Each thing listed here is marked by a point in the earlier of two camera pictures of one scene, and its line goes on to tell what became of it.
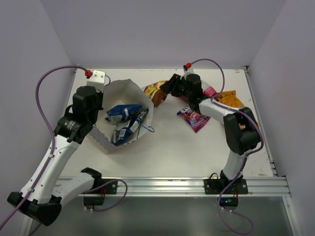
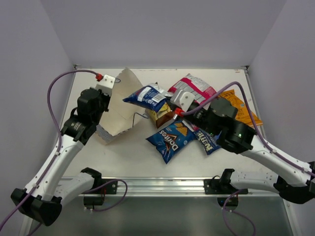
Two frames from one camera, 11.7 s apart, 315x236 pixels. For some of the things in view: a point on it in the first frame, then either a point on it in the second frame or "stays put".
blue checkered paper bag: (119, 93) → (121, 116)
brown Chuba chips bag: (153, 92) → (163, 115)
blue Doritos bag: (119, 114) → (171, 139)
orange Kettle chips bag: (229, 98) stays put
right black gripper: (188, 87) → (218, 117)
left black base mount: (110, 189) stays put
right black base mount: (229, 200) stays put
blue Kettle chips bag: (123, 132) → (209, 141)
